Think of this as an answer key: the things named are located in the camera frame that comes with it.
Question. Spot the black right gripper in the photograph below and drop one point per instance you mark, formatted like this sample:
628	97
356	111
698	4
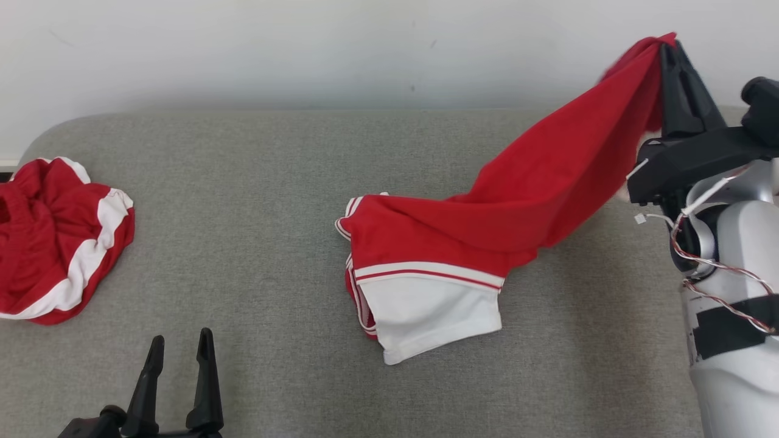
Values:
694	161

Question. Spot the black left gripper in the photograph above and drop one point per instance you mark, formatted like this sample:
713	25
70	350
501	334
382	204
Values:
91	429

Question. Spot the red basketball jersey black lettering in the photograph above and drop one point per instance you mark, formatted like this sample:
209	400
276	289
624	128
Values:
517	201

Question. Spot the red shorts white stripe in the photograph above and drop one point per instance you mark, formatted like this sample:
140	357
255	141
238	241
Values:
42	243

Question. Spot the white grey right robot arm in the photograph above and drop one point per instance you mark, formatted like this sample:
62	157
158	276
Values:
742	243

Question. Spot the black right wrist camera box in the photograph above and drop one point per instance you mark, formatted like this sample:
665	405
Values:
764	109

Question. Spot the white wall skirting board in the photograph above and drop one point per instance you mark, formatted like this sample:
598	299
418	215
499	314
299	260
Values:
7	164

